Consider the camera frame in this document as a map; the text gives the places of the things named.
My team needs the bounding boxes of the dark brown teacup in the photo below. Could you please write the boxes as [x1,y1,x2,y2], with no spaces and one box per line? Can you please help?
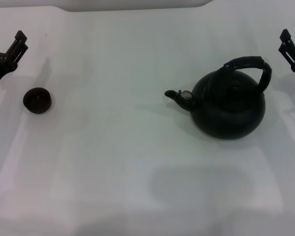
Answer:
[23,87,52,115]

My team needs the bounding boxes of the black round kettle teapot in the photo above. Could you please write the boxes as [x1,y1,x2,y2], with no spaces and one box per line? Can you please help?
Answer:
[164,56,273,141]

